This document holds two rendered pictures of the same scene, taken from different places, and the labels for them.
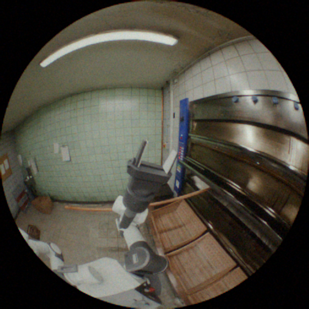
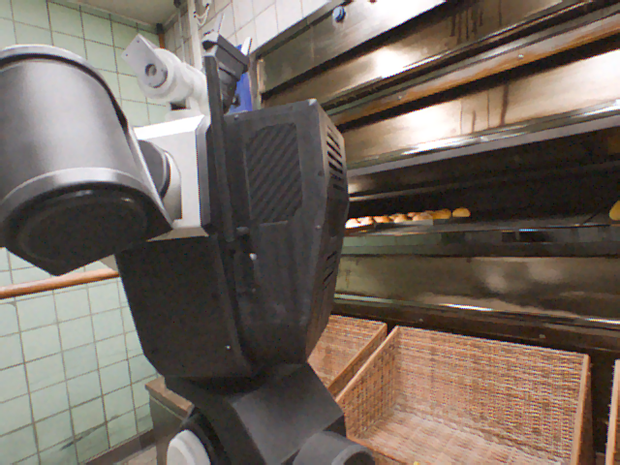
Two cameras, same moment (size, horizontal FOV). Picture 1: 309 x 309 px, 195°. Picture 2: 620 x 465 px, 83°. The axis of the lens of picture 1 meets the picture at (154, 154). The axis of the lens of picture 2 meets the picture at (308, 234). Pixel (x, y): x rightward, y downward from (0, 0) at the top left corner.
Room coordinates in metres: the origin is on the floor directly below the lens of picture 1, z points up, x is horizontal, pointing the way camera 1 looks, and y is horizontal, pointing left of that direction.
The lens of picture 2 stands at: (-0.61, 0.31, 1.28)
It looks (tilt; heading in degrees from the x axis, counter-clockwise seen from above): 3 degrees down; 330
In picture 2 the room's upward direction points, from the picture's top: 6 degrees counter-clockwise
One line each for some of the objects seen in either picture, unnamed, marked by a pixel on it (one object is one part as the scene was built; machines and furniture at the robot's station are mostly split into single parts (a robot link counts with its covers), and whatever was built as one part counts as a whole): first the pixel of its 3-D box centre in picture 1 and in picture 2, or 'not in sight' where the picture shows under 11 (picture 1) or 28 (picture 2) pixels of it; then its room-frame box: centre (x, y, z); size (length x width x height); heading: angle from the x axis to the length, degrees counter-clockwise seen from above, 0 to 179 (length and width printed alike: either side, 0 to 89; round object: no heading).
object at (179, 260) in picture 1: (199, 265); (451, 417); (0.00, -0.42, 0.72); 0.56 x 0.49 x 0.28; 17
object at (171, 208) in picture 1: (175, 224); (294, 366); (0.58, -0.25, 0.72); 0.56 x 0.49 x 0.28; 16
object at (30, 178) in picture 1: (29, 183); not in sight; (0.49, 3.87, 0.71); 0.47 x 0.36 x 0.91; 106
